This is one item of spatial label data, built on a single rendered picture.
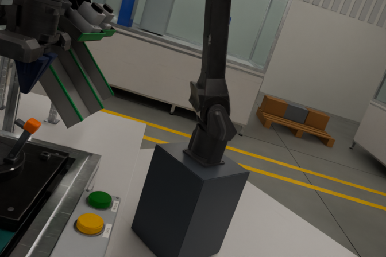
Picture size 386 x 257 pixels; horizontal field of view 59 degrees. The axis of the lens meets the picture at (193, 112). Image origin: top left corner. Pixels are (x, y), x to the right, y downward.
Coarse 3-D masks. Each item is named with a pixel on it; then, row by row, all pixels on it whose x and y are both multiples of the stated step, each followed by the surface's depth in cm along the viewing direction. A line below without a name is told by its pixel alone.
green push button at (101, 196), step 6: (96, 192) 60; (102, 192) 61; (90, 198) 58; (96, 198) 58; (102, 198) 59; (108, 198) 59; (90, 204) 58; (96, 204) 58; (102, 204) 58; (108, 204) 59
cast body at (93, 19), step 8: (80, 8) 77; (88, 8) 76; (96, 8) 77; (72, 16) 77; (80, 16) 77; (88, 16) 77; (96, 16) 77; (104, 16) 80; (80, 24) 78; (88, 24) 77; (96, 24) 80; (88, 32) 78; (96, 32) 80
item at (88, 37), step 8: (72, 0) 83; (72, 8) 84; (64, 16) 72; (64, 24) 72; (72, 24) 72; (72, 32) 72; (80, 32) 72; (104, 32) 84; (80, 40) 74; (88, 40) 78; (96, 40) 83
